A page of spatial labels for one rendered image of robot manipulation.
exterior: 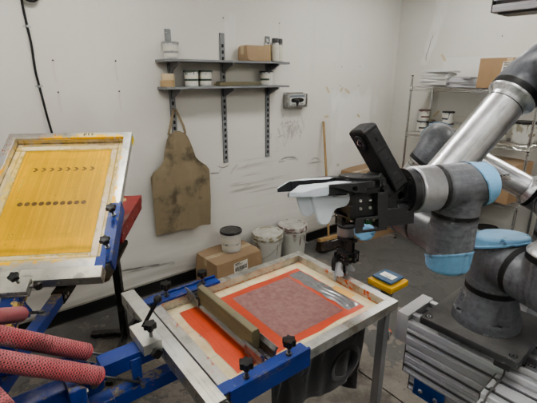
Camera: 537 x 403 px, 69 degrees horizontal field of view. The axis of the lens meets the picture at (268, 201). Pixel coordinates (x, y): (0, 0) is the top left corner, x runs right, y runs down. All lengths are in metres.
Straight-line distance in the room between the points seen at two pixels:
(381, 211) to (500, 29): 4.18
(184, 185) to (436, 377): 2.65
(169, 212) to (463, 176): 2.91
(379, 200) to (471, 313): 0.54
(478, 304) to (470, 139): 0.40
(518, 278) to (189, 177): 2.82
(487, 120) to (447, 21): 4.12
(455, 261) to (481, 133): 0.27
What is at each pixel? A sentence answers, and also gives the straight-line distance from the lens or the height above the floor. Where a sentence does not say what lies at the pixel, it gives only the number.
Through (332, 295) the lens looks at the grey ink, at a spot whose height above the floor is 0.96.
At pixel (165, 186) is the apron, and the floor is 0.96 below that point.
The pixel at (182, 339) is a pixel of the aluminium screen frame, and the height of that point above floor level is 0.99.
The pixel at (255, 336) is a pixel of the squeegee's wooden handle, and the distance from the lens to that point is 1.32.
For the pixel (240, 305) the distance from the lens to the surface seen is 1.63.
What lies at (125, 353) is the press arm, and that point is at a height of 1.04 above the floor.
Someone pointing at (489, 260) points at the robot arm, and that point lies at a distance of 1.01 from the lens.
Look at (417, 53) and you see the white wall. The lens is 5.12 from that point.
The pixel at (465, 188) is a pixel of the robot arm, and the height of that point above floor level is 1.66.
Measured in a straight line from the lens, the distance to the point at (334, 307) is 1.63.
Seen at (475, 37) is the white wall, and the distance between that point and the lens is 4.81.
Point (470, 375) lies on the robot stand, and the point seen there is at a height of 1.13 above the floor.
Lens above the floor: 1.83
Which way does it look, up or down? 18 degrees down
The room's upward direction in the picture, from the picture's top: straight up
